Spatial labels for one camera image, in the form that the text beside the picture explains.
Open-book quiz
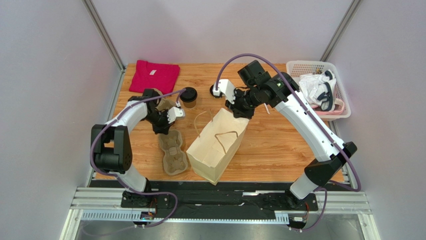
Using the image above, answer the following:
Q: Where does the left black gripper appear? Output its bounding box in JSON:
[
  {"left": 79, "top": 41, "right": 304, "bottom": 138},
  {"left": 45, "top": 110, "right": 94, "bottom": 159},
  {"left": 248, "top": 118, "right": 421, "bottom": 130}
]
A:
[{"left": 143, "top": 109, "right": 175, "bottom": 135}]

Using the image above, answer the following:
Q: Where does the brown paper cup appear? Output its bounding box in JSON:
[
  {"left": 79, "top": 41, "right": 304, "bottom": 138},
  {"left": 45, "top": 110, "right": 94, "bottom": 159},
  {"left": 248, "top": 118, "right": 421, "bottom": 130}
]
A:
[{"left": 182, "top": 99, "right": 197, "bottom": 109}]

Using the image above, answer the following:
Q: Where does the pulp cup carrier tray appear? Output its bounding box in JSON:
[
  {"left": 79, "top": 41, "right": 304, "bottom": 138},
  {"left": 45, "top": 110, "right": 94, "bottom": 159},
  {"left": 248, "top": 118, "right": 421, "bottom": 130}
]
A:
[
  {"left": 151, "top": 98, "right": 177, "bottom": 112},
  {"left": 158, "top": 129, "right": 189, "bottom": 176}
]

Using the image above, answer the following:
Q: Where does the black cup lid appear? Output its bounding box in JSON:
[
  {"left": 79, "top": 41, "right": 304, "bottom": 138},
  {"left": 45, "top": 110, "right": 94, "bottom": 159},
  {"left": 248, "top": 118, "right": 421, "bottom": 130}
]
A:
[
  {"left": 179, "top": 87, "right": 198, "bottom": 103},
  {"left": 209, "top": 84, "right": 218, "bottom": 98}
]

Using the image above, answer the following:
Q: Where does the brown paper bag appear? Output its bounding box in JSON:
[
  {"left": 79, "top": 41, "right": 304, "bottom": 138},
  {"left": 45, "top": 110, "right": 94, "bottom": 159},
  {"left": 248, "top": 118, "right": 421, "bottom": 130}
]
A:
[{"left": 186, "top": 108, "right": 250, "bottom": 186}]

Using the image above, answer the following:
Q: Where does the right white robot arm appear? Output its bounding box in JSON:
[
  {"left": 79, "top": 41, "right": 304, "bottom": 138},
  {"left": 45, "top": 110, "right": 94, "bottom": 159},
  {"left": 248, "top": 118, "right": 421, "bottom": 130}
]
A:
[{"left": 211, "top": 60, "right": 358, "bottom": 201}]

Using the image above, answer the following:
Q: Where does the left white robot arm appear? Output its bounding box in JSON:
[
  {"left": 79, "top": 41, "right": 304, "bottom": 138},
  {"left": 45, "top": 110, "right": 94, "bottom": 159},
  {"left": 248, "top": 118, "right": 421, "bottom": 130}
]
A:
[{"left": 89, "top": 88, "right": 173, "bottom": 196}]

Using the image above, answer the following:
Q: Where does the folded red cloth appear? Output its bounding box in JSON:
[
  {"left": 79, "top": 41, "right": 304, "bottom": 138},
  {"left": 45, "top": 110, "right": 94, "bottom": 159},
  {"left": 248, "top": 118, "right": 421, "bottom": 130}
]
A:
[{"left": 129, "top": 60, "right": 181, "bottom": 94}]

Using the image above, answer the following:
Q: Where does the white crumpled garment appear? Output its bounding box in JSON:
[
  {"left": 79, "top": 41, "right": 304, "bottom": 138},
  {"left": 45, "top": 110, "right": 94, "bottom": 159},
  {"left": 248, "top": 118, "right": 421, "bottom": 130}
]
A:
[{"left": 298, "top": 69, "right": 337, "bottom": 111}]

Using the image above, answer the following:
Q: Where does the white plastic basket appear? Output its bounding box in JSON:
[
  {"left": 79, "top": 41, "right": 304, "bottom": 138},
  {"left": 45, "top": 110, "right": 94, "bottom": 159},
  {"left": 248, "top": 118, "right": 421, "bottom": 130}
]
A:
[{"left": 286, "top": 60, "right": 351, "bottom": 122}]

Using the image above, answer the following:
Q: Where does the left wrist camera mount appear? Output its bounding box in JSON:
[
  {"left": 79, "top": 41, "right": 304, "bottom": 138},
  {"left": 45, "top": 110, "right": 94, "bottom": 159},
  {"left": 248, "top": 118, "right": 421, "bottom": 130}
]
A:
[{"left": 167, "top": 106, "right": 186, "bottom": 124}]

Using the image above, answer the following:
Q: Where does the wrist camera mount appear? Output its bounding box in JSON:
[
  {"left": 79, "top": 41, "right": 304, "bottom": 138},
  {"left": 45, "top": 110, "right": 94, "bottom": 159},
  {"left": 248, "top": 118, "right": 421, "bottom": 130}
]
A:
[
  {"left": 213, "top": 79, "right": 236, "bottom": 104},
  {"left": 167, "top": 106, "right": 186, "bottom": 124}
]

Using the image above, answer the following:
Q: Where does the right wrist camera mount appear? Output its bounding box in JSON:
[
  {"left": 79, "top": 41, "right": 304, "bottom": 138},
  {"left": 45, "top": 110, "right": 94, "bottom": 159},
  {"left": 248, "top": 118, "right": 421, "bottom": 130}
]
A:
[{"left": 213, "top": 79, "right": 236, "bottom": 104}]

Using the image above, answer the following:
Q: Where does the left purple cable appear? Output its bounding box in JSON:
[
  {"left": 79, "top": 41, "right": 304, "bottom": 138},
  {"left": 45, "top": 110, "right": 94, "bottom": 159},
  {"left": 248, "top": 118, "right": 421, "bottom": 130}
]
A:
[{"left": 89, "top": 87, "right": 187, "bottom": 231}]

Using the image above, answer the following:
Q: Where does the purple cable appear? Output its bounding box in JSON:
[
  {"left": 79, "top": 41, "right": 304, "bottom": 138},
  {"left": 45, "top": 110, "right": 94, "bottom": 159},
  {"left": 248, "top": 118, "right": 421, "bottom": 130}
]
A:
[
  {"left": 214, "top": 53, "right": 362, "bottom": 232},
  {"left": 89, "top": 87, "right": 187, "bottom": 231}
]

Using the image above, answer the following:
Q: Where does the pink strap item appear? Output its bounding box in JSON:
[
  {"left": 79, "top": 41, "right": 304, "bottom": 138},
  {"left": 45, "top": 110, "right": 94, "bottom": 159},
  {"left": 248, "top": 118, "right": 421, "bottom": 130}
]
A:
[{"left": 313, "top": 98, "right": 346, "bottom": 116}]

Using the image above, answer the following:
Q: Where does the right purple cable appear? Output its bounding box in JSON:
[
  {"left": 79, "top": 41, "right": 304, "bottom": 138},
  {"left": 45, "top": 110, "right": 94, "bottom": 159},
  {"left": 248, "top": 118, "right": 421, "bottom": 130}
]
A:
[{"left": 214, "top": 53, "right": 362, "bottom": 232}]

